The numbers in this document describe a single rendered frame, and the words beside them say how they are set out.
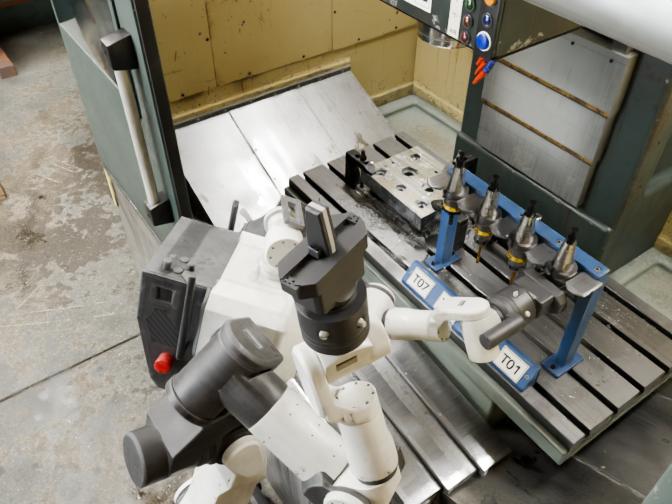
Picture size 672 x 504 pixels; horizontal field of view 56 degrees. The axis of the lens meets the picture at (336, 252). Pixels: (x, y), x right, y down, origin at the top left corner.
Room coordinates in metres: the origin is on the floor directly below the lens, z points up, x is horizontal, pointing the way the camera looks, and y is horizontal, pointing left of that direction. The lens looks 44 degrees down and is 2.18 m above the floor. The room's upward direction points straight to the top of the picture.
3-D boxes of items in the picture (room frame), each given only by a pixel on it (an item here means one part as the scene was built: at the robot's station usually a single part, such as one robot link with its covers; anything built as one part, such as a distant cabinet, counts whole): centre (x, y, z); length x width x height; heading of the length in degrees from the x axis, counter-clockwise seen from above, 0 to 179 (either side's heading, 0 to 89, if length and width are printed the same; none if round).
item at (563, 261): (0.96, -0.48, 1.26); 0.04 x 0.04 x 0.07
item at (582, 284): (0.91, -0.52, 1.21); 0.07 x 0.05 x 0.01; 125
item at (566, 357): (0.95, -0.56, 1.05); 0.10 x 0.05 x 0.30; 125
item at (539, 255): (1.00, -0.45, 1.21); 0.07 x 0.05 x 0.01; 125
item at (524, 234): (1.05, -0.42, 1.26); 0.04 x 0.04 x 0.07
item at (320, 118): (2.02, 0.11, 0.75); 0.89 x 0.67 x 0.26; 125
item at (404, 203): (1.58, -0.26, 0.97); 0.29 x 0.23 x 0.05; 35
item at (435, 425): (1.09, -0.06, 0.70); 0.90 x 0.30 x 0.16; 35
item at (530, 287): (0.90, -0.40, 1.18); 0.13 x 0.12 x 0.10; 35
